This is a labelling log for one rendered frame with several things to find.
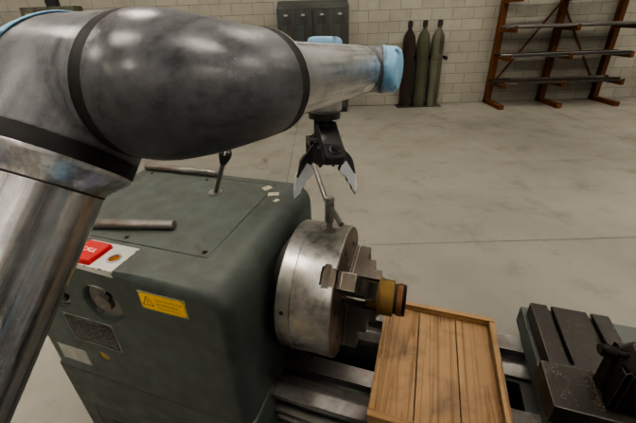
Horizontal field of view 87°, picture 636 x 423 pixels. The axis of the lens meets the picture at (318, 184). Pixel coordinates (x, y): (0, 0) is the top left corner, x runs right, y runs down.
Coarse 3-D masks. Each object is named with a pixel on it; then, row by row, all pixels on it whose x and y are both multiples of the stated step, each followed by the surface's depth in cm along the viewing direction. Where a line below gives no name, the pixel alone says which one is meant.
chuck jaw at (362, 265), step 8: (360, 248) 92; (368, 248) 91; (360, 256) 89; (368, 256) 89; (352, 264) 87; (360, 264) 87; (368, 264) 87; (376, 264) 89; (352, 272) 85; (360, 272) 85; (368, 272) 85; (376, 272) 85; (376, 280) 83
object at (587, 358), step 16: (528, 320) 92; (544, 320) 86; (560, 320) 86; (576, 320) 86; (592, 320) 87; (608, 320) 86; (544, 336) 82; (560, 336) 84; (576, 336) 82; (592, 336) 82; (608, 336) 82; (544, 352) 79; (560, 352) 78; (576, 352) 78; (592, 352) 78; (592, 368) 74
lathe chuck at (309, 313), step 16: (320, 224) 82; (336, 224) 83; (320, 240) 76; (336, 240) 75; (352, 240) 85; (304, 256) 73; (320, 256) 73; (336, 256) 72; (352, 256) 88; (304, 272) 72; (320, 272) 71; (304, 288) 70; (320, 288) 70; (304, 304) 70; (320, 304) 69; (336, 304) 74; (304, 320) 70; (320, 320) 69; (336, 320) 76; (304, 336) 72; (320, 336) 70; (336, 336) 79; (320, 352) 74; (336, 352) 80
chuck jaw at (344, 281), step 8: (328, 272) 71; (336, 272) 71; (344, 272) 72; (328, 280) 70; (336, 280) 71; (344, 280) 71; (352, 280) 71; (360, 280) 75; (368, 280) 75; (336, 288) 71; (344, 288) 70; (352, 288) 70; (360, 288) 74; (368, 288) 77; (376, 288) 76; (352, 296) 78; (360, 296) 75; (368, 296) 76; (376, 296) 75
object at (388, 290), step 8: (384, 280) 80; (392, 280) 80; (384, 288) 78; (392, 288) 78; (400, 288) 78; (384, 296) 77; (392, 296) 77; (400, 296) 77; (368, 304) 79; (376, 304) 79; (384, 304) 77; (392, 304) 76; (400, 304) 76; (376, 312) 78; (384, 312) 78; (392, 312) 78; (400, 312) 77
